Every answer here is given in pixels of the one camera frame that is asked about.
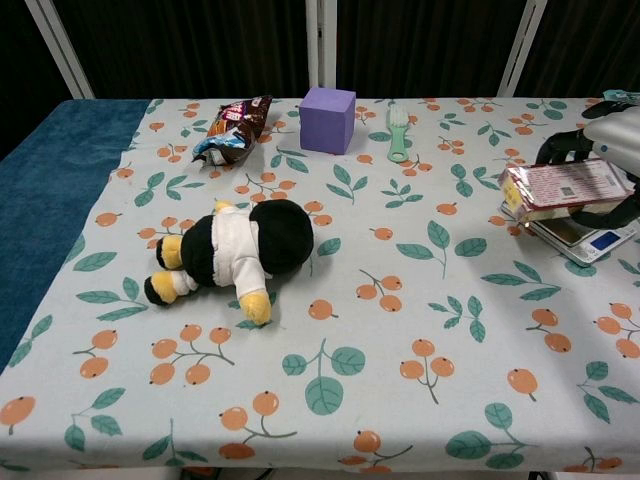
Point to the black and silver right hand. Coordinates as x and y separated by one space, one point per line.
620 130

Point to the red snack packet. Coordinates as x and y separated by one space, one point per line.
565 187

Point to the silver digital kitchen scale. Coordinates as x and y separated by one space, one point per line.
575 242

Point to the teal plastic bag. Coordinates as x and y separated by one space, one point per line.
617 95

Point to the green plastic comb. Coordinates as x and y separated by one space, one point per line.
398 135

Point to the purple foam cube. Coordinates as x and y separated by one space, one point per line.
325 122

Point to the floral printed tablecloth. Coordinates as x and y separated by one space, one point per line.
350 300

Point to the dark chocolate snack bag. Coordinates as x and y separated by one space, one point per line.
235 132

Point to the black penguin plush toy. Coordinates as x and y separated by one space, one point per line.
250 250

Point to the blue table cloth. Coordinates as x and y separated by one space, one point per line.
55 170

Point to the white frame post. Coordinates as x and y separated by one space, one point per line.
320 45
520 50
62 50

